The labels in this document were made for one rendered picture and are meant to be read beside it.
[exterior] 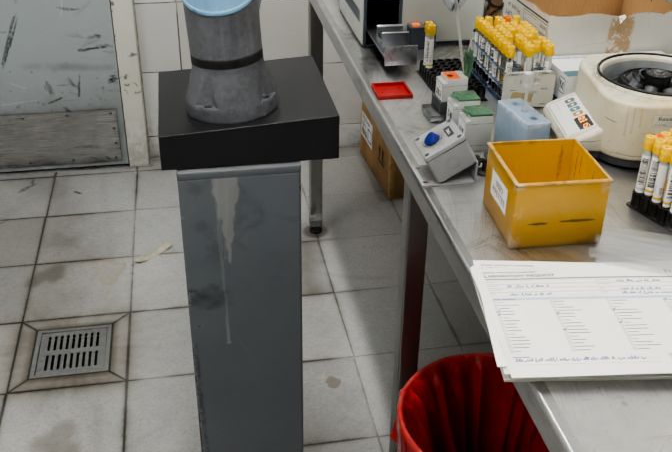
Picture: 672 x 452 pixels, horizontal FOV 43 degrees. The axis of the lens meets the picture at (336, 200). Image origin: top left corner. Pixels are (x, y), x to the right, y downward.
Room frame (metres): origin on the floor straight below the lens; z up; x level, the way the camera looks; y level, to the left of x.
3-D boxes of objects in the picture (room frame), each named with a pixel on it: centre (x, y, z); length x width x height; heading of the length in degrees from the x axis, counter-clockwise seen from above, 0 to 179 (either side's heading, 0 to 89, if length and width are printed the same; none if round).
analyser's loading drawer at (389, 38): (1.74, -0.11, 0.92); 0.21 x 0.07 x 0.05; 11
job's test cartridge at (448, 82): (1.44, -0.20, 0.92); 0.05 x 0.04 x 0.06; 103
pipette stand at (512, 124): (1.23, -0.29, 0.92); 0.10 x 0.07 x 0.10; 17
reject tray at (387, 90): (1.55, -0.10, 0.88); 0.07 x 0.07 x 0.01; 11
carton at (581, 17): (1.71, -0.51, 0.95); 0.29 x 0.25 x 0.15; 101
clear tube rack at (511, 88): (1.58, -0.33, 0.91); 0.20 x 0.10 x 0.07; 11
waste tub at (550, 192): (1.06, -0.29, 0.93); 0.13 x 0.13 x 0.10; 8
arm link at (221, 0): (1.32, 0.18, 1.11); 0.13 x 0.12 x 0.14; 2
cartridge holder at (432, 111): (1.44, -0.20, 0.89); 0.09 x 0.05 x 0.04; 103
